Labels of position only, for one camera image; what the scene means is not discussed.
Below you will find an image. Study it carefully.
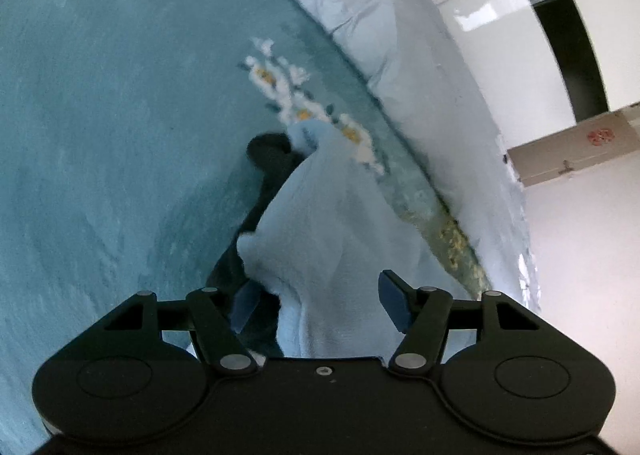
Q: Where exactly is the pale blue flowered quilt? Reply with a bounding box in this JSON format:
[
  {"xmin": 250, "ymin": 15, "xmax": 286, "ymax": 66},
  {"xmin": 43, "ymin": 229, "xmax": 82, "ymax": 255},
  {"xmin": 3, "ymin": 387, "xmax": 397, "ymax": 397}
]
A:
[{"xmin": 247, "ymin": 0, "xmax": 543, "ymax": 311}]

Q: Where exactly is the cardboard box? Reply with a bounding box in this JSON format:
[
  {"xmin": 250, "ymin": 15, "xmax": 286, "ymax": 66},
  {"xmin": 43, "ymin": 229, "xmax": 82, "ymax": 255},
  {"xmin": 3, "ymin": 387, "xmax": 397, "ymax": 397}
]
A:
[{"xmin": 507, "ymin": 107, "xmax": 640, "ymax": 188}]

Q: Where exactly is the black vertical trim strip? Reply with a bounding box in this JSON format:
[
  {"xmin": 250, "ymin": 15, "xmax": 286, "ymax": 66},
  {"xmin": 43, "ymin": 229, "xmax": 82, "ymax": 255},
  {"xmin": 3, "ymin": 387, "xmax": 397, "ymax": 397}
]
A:
[{"xmin": 532, "ymin": 0, "xmax": 613, "ymax": 126}]

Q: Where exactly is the teal floral blanket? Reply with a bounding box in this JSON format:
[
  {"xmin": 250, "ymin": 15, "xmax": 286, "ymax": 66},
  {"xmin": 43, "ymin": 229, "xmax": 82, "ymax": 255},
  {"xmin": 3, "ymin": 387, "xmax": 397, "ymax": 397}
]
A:
[{"xmin": 0, "ymin": 0, "xmax": 493, "ymax": 451}]

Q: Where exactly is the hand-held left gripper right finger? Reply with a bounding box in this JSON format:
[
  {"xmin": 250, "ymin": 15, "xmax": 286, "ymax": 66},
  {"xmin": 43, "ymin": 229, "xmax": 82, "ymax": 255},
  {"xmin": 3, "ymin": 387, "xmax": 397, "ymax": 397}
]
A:
[{"xmin": 377, "ymin": 270, "xmax": 538, "ymax": 378}]

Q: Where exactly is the light blue and navy jacket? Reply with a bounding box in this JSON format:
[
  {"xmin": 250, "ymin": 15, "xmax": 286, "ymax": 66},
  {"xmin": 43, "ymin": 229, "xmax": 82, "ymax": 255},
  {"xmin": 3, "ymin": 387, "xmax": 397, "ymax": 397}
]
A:
[{"xmin": 205, "ymin": 120, "xmax": 476, "ymax": 366}]

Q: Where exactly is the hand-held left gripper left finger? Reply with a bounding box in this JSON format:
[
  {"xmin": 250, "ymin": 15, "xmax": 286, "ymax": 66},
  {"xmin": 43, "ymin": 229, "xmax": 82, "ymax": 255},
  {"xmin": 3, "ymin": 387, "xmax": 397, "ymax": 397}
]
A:
[{"xmin": 102, "ymin": 280, "xmax": 261, "ymax": 376}]

